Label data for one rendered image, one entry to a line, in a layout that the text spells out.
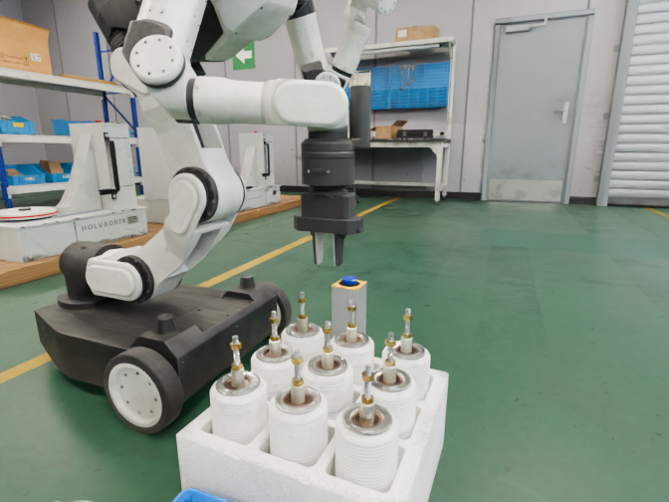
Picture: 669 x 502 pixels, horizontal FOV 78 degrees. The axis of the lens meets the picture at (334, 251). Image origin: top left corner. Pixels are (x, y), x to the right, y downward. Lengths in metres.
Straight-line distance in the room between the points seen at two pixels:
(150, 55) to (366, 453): 0.65
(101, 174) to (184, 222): 1.97
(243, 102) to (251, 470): 0.57
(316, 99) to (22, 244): 2.15
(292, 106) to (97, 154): 2.45
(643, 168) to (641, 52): 1.22
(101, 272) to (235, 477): 0.78
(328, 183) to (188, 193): 0.48
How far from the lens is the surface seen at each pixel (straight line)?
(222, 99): 0.69
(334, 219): 0.67
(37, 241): 2.64
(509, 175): 5.65
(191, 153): 1.10
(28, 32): 6.01
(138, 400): 1.11
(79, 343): 1.28
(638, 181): 5.77
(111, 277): 1.32
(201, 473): 0.81
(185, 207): 1.07
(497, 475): 1.01
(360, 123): 0.68
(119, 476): 1.05
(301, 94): 0.64
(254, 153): 4.39
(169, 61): 0.70
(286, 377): 0.83
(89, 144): 3.02
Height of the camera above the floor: 0.65
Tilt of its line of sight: 14 degrees down
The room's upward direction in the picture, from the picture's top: straight up
